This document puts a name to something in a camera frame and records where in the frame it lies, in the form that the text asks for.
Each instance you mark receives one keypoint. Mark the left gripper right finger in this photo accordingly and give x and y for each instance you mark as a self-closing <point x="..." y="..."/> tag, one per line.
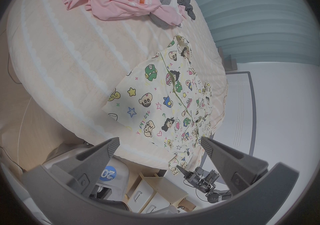
<point x="232" y="169"/>

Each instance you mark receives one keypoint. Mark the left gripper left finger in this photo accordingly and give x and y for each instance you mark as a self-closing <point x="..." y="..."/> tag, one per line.
<point x="87" y="166"/>

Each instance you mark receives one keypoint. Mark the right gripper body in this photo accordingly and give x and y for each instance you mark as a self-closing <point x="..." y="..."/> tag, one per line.
<point x="193" y="178"/>

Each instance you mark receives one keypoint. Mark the white printed pyjama top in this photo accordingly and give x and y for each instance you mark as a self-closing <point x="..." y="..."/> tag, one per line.
<point x="155" y="98"/>

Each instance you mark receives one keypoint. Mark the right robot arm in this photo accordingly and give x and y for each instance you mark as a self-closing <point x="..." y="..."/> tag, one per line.
<point x="215" y="194"/>

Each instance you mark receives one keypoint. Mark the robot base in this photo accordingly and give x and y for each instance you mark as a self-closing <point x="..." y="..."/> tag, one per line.
<point x="120" y="169"/>

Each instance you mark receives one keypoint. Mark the wooden chest of drawers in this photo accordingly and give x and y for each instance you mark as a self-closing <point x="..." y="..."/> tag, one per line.
<point x="160" y="189"/>

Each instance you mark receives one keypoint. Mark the bed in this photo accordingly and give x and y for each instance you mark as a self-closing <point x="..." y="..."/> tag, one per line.
<point x="75" y="68"/>

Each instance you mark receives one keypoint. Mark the grey bedside table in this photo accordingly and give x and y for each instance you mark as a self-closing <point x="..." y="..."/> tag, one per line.
<point x="228" y="61"/>

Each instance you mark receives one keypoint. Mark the blue-green curtain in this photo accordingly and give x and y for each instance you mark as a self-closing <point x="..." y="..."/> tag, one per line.
<point x="250" y="6"/>

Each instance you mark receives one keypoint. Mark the pink T-shirt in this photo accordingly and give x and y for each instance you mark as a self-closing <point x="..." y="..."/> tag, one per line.
<point x="112" y="1"/>

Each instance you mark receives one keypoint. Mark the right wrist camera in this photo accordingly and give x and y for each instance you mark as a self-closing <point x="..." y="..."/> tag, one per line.
<point x="212" y="175"/>

